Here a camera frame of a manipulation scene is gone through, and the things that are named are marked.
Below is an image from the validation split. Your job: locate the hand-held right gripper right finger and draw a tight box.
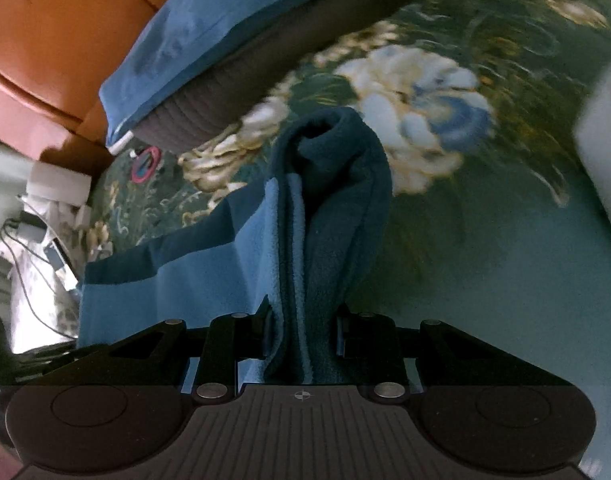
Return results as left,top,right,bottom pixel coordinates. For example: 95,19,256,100
334,302,492,405

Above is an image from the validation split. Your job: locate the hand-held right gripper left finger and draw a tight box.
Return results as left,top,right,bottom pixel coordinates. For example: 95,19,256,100
109,294,275,406

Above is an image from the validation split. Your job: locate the blue fleece garment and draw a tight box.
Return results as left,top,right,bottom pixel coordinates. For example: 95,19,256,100
78,107,393,387

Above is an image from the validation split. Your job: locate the dark green floral bedspread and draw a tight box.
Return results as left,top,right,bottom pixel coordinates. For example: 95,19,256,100
76,0,611,480

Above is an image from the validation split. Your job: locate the dark grey quilted cushion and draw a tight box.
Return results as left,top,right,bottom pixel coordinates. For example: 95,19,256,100
134,0,437,155

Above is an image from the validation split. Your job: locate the white box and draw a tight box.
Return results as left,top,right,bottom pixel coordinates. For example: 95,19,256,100
27,159,92,209

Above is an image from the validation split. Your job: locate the grey power adapter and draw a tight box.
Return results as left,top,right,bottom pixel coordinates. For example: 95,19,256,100
14,211,50,242

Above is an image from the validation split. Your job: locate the blue pillow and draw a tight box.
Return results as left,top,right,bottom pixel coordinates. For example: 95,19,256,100
99,0,367,150

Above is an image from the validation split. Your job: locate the orange wooden headboard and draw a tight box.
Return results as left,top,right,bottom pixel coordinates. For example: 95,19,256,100
0,0,207,172

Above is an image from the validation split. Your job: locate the red ring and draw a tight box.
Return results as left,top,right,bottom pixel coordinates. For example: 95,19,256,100
130,145,163,184

